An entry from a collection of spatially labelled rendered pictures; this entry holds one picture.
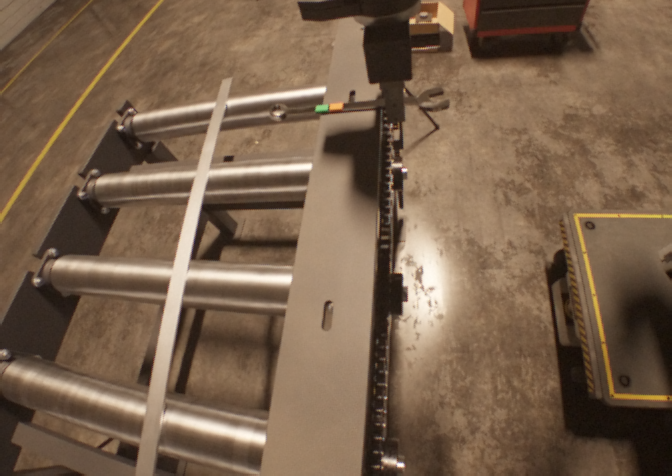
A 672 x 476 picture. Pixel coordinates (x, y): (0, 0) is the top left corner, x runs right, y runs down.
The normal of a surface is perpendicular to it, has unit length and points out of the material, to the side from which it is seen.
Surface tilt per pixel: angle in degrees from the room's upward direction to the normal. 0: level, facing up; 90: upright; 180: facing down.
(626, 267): 0
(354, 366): 0
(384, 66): 90
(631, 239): 0
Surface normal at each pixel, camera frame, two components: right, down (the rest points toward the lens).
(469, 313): -0.22, -0.50
